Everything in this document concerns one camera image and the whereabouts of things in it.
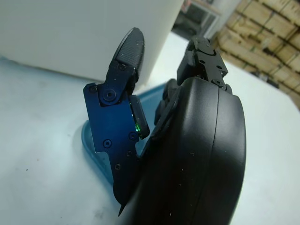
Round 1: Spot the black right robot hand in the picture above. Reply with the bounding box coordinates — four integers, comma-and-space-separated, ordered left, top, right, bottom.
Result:
83, 27, 247, 225

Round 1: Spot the dark blue plastic tray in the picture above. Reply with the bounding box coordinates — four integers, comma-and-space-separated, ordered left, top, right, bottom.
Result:
81, 82, 179, 188

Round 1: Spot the grey metal cabinet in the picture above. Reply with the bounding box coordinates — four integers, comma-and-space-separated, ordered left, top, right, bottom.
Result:
172, 0, 223, 39

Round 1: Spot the white plastic container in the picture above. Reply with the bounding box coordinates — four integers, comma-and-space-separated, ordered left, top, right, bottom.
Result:
0, 0, 185, 85

